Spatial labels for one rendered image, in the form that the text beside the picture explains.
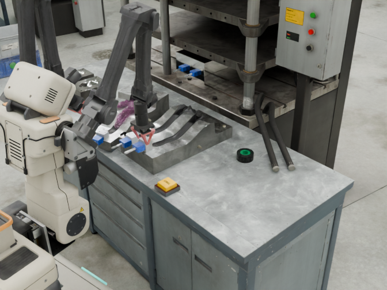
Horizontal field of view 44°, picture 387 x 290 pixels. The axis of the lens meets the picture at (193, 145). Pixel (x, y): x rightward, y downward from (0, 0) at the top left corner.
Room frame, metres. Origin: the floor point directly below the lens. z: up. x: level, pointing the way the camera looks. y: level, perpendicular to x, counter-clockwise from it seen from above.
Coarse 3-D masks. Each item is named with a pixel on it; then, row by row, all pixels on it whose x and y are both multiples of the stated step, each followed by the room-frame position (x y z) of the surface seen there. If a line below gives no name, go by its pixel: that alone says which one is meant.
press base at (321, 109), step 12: (324, 96) 2.73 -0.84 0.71; (312, 108) 2.65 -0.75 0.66; (324, 108) 2.74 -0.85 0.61; (276, 120) 2.42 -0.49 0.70; (288, 120) 2.50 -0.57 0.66; (312, 120) 2.66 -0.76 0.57; (324, 120) 2.75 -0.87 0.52; (288, 132) 2.50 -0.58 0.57; (312, 132) 2.67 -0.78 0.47; (324, 132) 2.77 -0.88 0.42; (288, 144) 2.51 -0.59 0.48; (312, 144) 2.69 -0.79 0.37; (324, 144) 2.78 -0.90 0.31; (312, 156) 2.70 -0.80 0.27; (324, 156) 2.80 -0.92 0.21
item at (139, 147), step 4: (140, 140) 1.83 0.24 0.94; (132, 144) 1.80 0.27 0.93; (136, 144) 1.80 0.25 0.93; (140, 144) 1.80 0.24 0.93; (144, 144) 1.80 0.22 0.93; (132, 148) 1.78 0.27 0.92; (136, 148) 1.78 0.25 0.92; (140, 148) 1.78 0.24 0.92; (144, 148) 1.80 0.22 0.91; (148, 148) 1.81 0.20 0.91; (152, 148) 1.82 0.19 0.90; (124, 152) 1.76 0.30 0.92; (128, 152) 1.76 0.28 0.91
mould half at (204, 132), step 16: (176, 128) 2.00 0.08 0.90; (192, 128) 1.97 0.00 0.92; (208, 128) 1.97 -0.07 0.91; (224, 128) 2.06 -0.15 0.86; (176, 144) 1.87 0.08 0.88; (192, 144) 1.90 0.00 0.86; (208, 144) 1.97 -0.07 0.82; (144, 160) 1.80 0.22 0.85; (160, 160) 1.78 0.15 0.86; (176, 160) 1.84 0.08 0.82
